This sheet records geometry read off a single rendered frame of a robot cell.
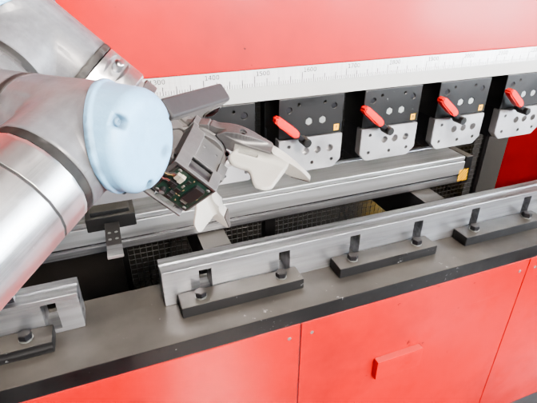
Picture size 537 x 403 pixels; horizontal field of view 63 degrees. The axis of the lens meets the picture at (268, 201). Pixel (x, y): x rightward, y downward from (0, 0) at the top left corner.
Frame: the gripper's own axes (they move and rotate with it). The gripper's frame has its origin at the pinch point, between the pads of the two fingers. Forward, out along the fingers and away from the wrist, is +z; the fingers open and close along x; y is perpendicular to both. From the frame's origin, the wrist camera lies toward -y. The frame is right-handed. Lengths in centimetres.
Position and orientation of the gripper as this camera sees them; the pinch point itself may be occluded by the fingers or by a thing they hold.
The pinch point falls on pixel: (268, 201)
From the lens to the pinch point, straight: 54.6
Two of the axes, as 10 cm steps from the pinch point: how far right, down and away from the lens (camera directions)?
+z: 7.2, 5.7, 4.1
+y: -2.0, 7.3, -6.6
